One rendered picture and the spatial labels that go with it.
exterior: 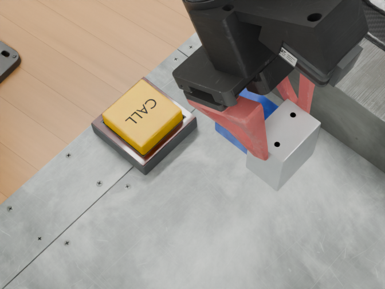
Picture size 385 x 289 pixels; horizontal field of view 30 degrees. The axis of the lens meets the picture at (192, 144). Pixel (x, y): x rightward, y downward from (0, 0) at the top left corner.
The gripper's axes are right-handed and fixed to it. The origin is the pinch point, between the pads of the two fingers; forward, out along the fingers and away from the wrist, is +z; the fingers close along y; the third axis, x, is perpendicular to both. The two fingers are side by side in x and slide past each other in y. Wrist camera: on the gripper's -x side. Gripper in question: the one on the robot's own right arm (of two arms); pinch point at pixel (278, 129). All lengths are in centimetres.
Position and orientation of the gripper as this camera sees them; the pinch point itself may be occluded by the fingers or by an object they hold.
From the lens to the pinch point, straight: 59.5
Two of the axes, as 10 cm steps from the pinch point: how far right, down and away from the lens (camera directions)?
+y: 6.8, -6.5, 3.4
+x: -6.3, -2.8, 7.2
